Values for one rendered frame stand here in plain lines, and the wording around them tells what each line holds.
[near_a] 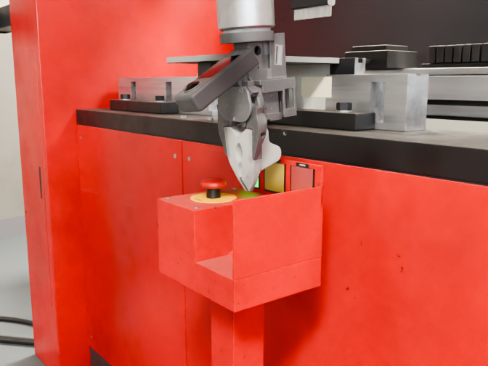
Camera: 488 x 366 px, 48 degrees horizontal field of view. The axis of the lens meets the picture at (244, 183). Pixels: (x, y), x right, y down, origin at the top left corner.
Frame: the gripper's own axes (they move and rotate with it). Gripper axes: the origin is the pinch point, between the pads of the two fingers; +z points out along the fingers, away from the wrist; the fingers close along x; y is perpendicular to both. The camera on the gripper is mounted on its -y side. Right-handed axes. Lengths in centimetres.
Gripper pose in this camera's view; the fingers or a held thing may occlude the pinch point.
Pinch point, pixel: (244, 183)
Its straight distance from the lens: 76.0
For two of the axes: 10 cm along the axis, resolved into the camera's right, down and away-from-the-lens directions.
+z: 0.7, 9.7, 2.3
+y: 7.9, -1.9, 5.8
